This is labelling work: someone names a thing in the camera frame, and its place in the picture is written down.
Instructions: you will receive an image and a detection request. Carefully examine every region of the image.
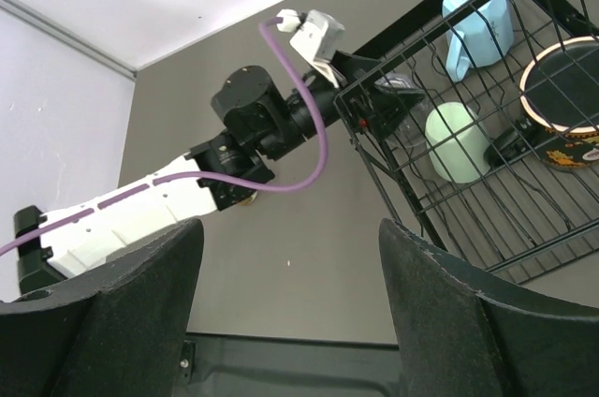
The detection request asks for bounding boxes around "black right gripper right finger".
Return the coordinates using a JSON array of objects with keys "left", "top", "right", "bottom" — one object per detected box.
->
[{"left": 378, "top": 219, "right": 598, "bottom": 396}]

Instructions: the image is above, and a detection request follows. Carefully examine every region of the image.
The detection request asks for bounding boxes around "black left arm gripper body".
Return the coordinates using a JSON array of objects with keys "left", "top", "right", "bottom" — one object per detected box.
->
[{"left": 330, "top": 51, "right": 384, "bottom": 135}]

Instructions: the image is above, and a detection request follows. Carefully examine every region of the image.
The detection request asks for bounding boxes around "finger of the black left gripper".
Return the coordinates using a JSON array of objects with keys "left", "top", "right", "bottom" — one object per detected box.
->
[{"left": 374, "top": 89, "right": 426, "bottom": 135}]

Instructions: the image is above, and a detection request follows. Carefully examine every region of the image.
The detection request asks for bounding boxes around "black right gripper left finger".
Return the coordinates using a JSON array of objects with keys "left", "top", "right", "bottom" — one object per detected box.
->
[{"left": 1, "top": 219, "right": 204, "bottom": 396}]

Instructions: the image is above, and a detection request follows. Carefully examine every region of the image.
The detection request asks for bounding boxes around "clear plastic glass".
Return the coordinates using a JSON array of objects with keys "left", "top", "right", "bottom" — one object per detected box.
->
[{"left": 374, "top": 72, "right": 429, "bottom": 148}]

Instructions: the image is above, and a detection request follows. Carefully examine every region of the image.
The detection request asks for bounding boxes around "mint green cup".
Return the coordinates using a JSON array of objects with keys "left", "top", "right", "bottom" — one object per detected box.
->
[{"left": 425, "top": 102, "right": 490, "bottom": 184}]

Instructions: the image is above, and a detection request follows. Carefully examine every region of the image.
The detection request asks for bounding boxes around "light blue ceramic mug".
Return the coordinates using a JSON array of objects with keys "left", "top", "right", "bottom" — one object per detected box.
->
[{"left": 442, "top": 0, "right": 514, "bottom": 82}]

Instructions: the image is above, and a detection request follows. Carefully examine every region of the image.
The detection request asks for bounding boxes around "steel tumbler with cork base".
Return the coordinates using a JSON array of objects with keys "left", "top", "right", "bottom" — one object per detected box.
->
[{"left": 240, "top": 192, "right": 258, "bottom": 206}]

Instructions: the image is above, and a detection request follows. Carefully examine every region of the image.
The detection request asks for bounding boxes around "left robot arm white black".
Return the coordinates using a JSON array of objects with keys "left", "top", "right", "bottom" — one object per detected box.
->
[{"left": 10, "top": 66, "right": 340, "bottom": 294}]

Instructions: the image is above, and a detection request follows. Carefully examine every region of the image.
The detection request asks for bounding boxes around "black wire dish rack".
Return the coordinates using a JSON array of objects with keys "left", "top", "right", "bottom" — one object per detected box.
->
[{"left": 337, "top": 0, "right": 598, "bottom": 284}]

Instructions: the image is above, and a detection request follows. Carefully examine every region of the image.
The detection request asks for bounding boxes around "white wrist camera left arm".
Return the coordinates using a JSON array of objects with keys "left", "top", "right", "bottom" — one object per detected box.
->
[{"left": 276, "top": 9, "right": 345, "bottom": 89}]

